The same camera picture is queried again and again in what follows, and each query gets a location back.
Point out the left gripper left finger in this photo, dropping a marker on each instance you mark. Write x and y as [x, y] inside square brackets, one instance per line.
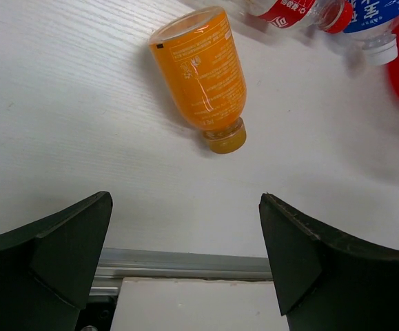
[47, 267]

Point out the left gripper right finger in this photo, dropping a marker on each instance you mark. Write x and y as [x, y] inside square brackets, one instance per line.
[324, 278]

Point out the blue label clear bottle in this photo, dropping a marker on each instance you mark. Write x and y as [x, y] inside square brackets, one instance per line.
[372, 26]

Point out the left orange juice bottle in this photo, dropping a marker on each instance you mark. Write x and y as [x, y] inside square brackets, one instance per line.
[197, 56]

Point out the red label clear bottle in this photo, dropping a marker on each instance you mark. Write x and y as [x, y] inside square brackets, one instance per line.
[328, 16]

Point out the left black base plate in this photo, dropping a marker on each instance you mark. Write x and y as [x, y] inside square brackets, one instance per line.
[98, 314]

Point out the aluminium table rail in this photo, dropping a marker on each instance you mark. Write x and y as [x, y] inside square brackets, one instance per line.
[116, 264]

